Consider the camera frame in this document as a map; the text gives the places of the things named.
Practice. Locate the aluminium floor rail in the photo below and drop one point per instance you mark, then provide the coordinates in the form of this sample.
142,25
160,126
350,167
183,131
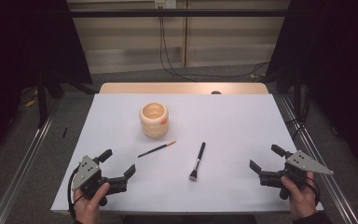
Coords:
338,199
20,174

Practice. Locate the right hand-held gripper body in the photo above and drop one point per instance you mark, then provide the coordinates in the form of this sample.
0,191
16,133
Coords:
298,165

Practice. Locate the black makeup brush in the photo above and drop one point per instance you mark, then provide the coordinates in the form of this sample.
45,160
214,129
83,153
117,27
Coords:
199,155

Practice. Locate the black curtain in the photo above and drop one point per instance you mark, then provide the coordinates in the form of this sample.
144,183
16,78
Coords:
338,46
12,46

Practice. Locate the dark table grommet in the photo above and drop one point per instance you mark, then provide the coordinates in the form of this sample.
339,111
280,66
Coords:
216,92

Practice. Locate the yellow floor object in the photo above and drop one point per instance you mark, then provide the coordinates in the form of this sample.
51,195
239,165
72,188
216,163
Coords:
31,103

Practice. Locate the white wall socket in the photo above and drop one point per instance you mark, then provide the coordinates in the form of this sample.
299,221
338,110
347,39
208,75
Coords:
165,3

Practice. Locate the black stand post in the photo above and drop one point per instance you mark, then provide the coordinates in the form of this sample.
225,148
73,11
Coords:
42,102
297,93

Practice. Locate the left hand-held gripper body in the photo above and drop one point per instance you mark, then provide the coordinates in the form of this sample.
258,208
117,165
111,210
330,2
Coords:
88,177

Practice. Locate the black horizontal frame bar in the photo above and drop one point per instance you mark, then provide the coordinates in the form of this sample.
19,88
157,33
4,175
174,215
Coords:
180,13

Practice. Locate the wooden wall strip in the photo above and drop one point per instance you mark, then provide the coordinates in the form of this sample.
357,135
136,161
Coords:
185,37

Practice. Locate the white table sheet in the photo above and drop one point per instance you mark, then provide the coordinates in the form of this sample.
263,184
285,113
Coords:
230,124

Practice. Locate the person's right hand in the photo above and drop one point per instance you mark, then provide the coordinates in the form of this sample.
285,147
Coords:
303,200

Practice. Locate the black pencil with orange end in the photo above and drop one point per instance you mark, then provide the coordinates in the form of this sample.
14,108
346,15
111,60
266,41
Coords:
155,149

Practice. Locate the cream ribbed ceramic cup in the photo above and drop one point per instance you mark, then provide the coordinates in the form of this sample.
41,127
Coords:
154,127

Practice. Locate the person's left hand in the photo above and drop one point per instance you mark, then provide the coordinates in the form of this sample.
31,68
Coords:
87,210

